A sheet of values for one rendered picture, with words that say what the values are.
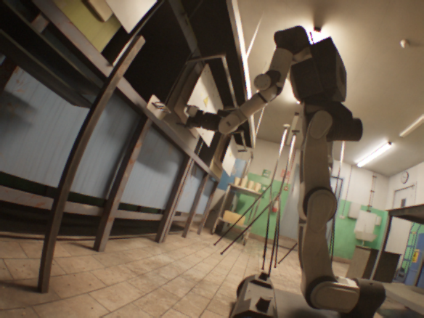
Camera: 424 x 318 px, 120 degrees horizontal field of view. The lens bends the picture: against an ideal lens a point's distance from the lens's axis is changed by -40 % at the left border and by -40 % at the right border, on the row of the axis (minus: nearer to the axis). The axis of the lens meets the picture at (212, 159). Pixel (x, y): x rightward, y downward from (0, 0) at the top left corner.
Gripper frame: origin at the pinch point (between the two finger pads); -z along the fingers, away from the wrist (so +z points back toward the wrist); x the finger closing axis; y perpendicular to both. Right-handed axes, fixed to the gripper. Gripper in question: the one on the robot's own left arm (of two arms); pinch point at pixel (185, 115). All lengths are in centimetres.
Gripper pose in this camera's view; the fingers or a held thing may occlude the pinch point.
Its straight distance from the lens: 104.4
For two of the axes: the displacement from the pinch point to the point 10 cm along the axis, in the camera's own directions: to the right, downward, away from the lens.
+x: 3.5, -9.2, 2.0
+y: -2.0, -2.8, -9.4
